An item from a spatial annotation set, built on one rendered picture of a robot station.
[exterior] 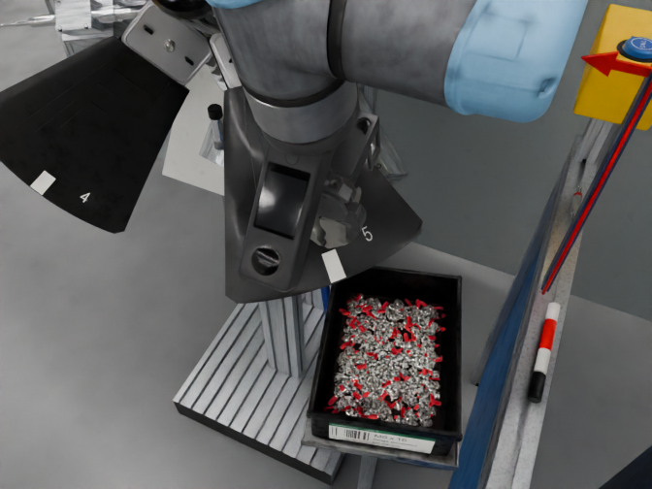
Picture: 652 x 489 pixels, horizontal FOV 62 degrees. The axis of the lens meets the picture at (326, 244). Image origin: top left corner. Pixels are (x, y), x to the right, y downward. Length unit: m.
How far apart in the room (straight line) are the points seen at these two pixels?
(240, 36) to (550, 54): 0.15
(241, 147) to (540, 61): 0.38
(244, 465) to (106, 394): 0.45
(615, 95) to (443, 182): 0.88
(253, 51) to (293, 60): 0.02
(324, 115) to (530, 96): 0.14
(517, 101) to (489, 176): 1.32
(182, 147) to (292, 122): 0.58
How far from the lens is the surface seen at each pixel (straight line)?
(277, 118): 0.36
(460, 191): 1.65
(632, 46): 0.83
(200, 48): 0.70
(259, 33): 0.30
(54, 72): 0.72
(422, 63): 0.27
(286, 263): 0.42
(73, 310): 1.91
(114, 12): 0.83
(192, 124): 0.92
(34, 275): 2.06
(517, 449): 0.67
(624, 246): 1.70
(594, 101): 0.85
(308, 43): 0.29
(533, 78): 0.27
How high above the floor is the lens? 1.45
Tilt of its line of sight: 50 degrees down
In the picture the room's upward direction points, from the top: straight up
